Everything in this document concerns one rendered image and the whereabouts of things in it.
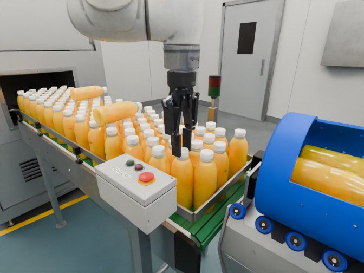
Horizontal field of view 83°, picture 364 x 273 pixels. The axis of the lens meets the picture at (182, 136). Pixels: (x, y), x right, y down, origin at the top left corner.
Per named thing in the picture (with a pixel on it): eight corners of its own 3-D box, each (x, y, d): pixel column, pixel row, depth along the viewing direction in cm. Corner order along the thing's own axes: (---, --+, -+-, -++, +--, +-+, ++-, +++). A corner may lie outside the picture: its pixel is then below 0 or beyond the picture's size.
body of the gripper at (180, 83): (182, 72, 47) (182, 111, 51) (203, 70, 53) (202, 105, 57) (159, 70, 51) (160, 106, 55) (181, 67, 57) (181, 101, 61)
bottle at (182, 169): (197, 204, 69) (199, 154, 62) (182, 215, 65) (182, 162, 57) (182, 194, 74) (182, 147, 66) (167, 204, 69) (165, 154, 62)
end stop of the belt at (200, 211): (195, 222, 56) (195, 213, 54) (193, 221, 56) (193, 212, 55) (254, 163, 84) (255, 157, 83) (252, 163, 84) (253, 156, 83)
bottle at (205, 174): (193, 214, 65) (194, 162, 57) (193, 199, 71) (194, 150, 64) (215, 215, 65) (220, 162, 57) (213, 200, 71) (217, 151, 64)
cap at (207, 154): (200, 160, 59) (200, 154, 58) (199, 153, 62) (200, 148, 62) (213, 160, 59) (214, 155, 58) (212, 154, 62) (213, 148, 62)
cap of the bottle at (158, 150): (151, 150, 64) (151, 145, 64) (163, 149, 65) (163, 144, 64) (153, 156, 61) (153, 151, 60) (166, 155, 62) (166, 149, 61)
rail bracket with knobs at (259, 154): (264, 186, 78) (269, 163, 74) (246, 179, 83) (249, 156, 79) (273, 175, 85) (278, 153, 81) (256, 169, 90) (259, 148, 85)
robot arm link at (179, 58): (207, 45, 50) (206, 71, 53) (179, 45, 56) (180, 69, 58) (184, 45, 44) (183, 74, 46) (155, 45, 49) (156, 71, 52)
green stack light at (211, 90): (215, 97, 101) (216, 87, 99) (205, 95, 105) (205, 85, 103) (222, 95, 105) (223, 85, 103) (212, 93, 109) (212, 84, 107)
